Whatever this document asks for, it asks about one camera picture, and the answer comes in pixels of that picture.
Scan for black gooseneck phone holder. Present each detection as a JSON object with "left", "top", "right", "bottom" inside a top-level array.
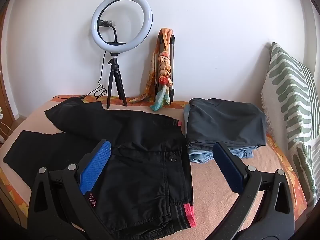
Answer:
[{"left": 99, "top": 20, "right": 127, "bottom": 46}]

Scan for green and white striped pillow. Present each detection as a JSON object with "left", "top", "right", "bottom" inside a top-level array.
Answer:
[{"left": 261, "top": 42, "right": 320, "bottom": 205}]

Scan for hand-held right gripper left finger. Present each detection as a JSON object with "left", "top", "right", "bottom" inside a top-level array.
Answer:
[{"left": 27, "top": 139, "right": 118, "bottom": 240}]

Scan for small black tripod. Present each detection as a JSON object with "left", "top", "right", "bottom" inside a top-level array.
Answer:
[{"left": 106, "top": 52, "right": 128, "bottom": 109}]

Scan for thin black ring light cable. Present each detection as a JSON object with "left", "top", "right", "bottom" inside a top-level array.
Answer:
[{"left": 79, "top": 51, "right": 107, "bottom": 99}]

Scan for white cable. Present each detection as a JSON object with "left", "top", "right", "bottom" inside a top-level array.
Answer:
[{"left": 0, "top": 107, "right": 13, "bottom": 142}]

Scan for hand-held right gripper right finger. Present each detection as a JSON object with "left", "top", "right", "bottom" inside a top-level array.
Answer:
[{"left": 212, "top": 141, "right": 296, "bottom": 240}]

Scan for folded dark grey pants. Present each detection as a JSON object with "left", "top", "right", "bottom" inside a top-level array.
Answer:
[{"left": 186, "top": 97, "right": 267, "bottom": 150}]

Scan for folded blue jeans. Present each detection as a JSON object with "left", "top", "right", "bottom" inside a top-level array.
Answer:
[{"left": 184, "top": 105, "right": 254, "bottom": 164}]

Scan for white ring light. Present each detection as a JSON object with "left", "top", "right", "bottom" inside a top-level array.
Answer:
[{"left": 90, "top": 0, "right": 153, "bottom": 53}]

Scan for black pants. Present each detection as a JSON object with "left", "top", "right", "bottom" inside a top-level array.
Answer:
[{"left": 2, "top": 97, "right": 198, "bottom": 240}]

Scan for colourful orange scarf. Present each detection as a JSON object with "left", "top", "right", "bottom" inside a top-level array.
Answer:
[{"left": 129, "top": 27, "right": 175, "bottom": 112}]

